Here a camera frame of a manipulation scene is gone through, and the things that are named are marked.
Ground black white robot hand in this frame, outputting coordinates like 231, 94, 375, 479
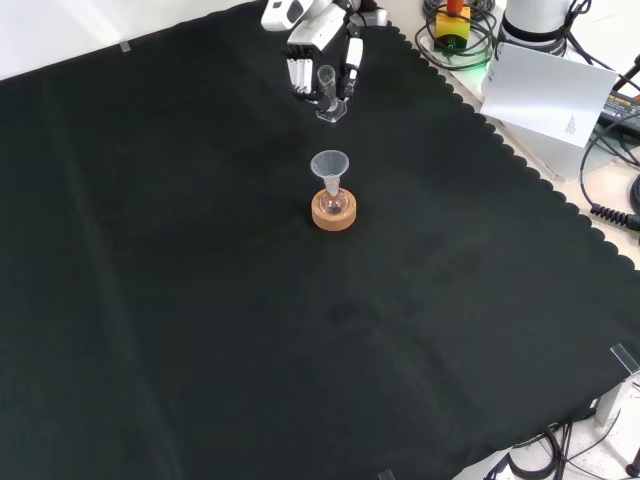
284, 3, 366, 106

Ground clear graduated cylinder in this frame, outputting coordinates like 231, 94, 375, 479
314, 64, 350, 125

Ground round-bottom glass flask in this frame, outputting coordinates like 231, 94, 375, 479
321, 187, 348, 217

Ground clear plastic funnel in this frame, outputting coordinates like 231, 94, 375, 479
309, 149, 350, 199

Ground yellow stop button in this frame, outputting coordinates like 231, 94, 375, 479
433, 0, 473, 55

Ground pale board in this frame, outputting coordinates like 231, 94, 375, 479
479, 41, 620, 149

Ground white box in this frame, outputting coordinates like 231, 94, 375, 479
487, 115, 597, 181

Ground black bench cloth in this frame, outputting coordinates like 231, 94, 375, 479
0, 0, 640, 480

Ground black power adapter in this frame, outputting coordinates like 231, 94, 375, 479
598, 92, 640, 127

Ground grey metal stand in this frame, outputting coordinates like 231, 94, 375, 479
593, 368, 640, 429

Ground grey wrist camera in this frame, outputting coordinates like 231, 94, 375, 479
356, 8, 393, 28

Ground cork ring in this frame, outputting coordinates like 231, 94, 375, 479
310, 188, 359, 232

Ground black coiled cable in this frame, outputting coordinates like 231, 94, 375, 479
578, 113, 640, 232

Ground black floor cables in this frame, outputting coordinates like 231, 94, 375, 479
485, 420, 640, 480

